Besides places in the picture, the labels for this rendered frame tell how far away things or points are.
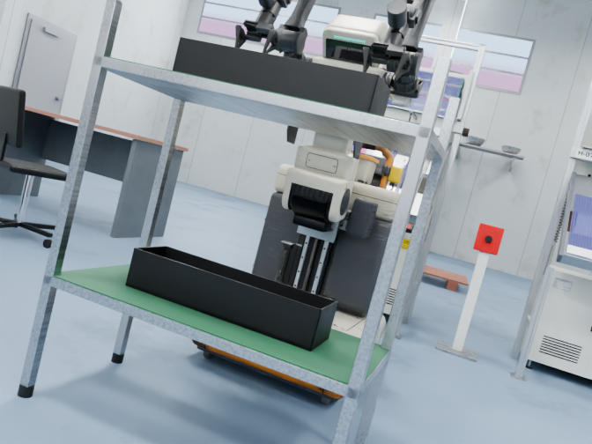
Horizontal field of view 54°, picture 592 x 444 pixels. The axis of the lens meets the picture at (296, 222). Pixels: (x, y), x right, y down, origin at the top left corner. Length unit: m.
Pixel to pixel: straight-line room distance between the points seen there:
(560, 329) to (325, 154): 2.15
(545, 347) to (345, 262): 1.78
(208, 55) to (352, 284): 1.15
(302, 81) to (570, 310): 2.66
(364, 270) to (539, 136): 9.73
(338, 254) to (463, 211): 9.44
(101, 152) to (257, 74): 3.84
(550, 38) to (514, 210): 3.25
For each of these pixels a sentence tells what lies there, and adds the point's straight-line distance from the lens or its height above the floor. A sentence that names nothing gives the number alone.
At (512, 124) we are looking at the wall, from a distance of 11.91.
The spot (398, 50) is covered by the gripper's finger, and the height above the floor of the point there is 1.20.
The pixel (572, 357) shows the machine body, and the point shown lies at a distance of 3.87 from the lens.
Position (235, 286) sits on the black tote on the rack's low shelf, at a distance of 1.57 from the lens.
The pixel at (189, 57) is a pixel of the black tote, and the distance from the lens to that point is 1.68.
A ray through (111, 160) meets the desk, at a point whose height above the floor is 0.50.
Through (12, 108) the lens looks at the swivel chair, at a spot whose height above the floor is 0.74.
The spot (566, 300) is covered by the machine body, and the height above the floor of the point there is 0.46.
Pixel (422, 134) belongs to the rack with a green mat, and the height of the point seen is 0.93.
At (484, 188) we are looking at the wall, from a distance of 11.77.
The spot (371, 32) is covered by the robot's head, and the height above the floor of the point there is 1.32.
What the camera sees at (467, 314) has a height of 0.24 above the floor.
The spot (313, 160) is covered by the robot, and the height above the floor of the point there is 0.84.
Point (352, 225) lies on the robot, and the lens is 2.21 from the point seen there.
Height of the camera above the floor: 0.77
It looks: 4 degrees down
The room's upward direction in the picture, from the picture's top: 15 degrees clockwise
